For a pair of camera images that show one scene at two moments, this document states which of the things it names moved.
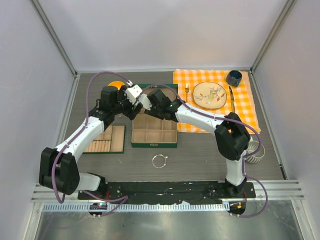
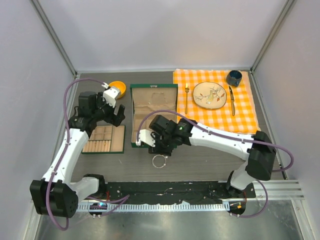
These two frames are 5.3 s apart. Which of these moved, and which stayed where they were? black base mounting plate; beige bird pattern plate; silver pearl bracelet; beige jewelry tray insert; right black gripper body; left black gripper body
Moved: right black gripper body; left black gripper body
Stayed: beige jewelry tray insert; silver pearl bracelet; beige bird pattern plate; black base mounting plate
